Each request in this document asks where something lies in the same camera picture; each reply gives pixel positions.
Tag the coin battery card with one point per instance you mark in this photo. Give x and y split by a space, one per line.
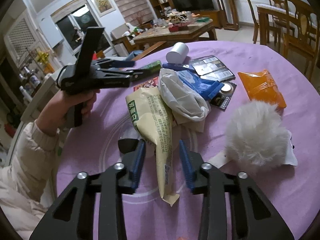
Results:
223 97

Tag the red packet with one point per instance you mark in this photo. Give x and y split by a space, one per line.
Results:
147 84

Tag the blue plastic packet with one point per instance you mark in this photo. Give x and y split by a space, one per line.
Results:
208 89

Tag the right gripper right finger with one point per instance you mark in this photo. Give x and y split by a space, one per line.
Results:
253 216

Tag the white plastic bag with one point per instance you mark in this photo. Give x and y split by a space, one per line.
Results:
186 104

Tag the orange snack bag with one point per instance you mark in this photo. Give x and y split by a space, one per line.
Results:
261 86

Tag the beige paper bag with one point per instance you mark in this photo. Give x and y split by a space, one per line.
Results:
152 119

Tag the left hand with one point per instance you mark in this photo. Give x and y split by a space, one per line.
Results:
53 114

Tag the wooden dining chair front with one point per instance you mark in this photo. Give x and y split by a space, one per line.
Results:
302 33

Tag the white fluffy toy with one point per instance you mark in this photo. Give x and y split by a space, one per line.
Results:
257 140

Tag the wooden dining table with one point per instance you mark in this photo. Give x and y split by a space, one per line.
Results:
269 17

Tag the wooden coffee table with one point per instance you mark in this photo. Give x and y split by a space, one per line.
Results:
162 38

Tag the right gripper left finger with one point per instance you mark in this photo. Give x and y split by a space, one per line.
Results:
71 216

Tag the left cream sleeve forearm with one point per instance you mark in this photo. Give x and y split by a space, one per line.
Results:
24 180

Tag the battery blister card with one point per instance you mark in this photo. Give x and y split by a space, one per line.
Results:
211 68

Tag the green packet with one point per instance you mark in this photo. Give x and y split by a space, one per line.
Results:
155 66

